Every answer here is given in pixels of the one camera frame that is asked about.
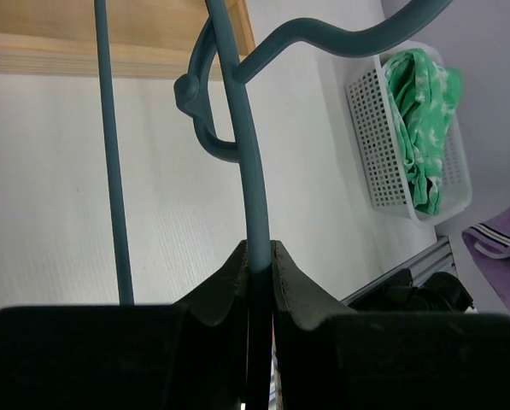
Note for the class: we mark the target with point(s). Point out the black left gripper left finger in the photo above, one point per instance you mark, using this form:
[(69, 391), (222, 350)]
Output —
[(187, 355)]

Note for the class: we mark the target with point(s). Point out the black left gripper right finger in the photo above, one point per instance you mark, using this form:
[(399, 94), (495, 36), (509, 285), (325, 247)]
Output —
[(331, 357)]

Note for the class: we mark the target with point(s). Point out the purple shirt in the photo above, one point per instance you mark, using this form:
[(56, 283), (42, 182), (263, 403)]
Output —
[(489, 246)]

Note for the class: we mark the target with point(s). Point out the blue hanger of purple shirt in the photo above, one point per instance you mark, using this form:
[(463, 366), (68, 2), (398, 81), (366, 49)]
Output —
[(216, 41)]

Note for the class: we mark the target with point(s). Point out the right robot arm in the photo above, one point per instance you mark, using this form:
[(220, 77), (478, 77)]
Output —
[(441, 293)]

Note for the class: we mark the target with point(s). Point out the white perforated basket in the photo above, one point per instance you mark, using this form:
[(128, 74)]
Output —
[(365, 88)]

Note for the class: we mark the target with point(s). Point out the green white garment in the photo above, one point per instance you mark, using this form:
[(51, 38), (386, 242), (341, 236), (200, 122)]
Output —
[(423, 98)]

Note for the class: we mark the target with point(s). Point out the wooden clothes rack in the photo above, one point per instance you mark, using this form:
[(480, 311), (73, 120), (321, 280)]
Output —
[(148, 39)]

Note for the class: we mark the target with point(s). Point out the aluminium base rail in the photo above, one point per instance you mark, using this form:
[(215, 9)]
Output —
[(438, 257)]

